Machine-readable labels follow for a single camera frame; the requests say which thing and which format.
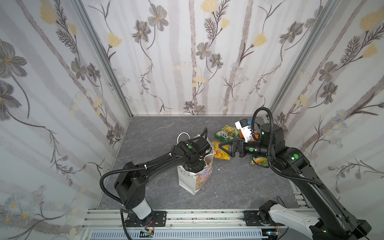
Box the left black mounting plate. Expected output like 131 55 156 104
149 211 168 228

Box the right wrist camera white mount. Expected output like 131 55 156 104
235 119 253 143

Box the yellow snack packet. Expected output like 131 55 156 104
212 142 231 160

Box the green Fox's candy bag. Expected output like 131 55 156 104
214 125 239 143

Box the green snack packet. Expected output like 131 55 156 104
250 157 269 168

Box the white cartoon paper gift bag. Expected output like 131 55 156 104
177 130 214 195

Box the right black corrugated cable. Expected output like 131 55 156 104
251 107 325 188

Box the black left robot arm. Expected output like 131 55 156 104
114 137 212 226

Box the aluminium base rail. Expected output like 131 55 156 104
77 209 308 240

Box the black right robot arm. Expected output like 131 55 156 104
219 119 372 240

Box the white vented cable duct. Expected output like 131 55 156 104
89 229 268 240

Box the black mounting plate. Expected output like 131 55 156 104
243 210 261 227
149 211 168 228

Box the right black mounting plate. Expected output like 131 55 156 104
243 210 261 227

